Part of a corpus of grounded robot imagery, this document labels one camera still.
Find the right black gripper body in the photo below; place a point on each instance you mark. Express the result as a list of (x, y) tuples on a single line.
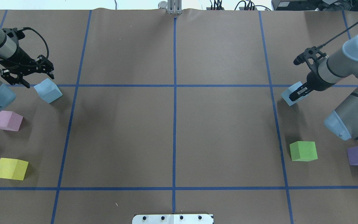
[(316, 81)]

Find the light pink foam block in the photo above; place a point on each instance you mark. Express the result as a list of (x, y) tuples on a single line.
[(10, 121)]

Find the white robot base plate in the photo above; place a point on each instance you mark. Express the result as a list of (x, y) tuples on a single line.
[(173, 219)]

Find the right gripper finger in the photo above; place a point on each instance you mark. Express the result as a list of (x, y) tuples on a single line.
[(295, 86), (299, 93)]

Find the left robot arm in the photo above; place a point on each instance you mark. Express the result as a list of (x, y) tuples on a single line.
[(9, 42)]

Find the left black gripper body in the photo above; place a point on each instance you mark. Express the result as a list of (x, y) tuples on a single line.
[(22, 59)]

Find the yellow foam block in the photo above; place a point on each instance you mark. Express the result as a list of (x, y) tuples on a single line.
[(13, 169)]

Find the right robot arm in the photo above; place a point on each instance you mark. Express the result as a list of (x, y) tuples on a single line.
[(325, 72)]

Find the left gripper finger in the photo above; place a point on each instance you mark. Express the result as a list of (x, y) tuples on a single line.
[(19, 80), (48, 68)]

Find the aluminium frame post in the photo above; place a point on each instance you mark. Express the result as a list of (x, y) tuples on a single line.
[(174, 7)]

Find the green foam block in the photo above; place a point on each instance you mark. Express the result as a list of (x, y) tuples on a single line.
[(303, 151)]

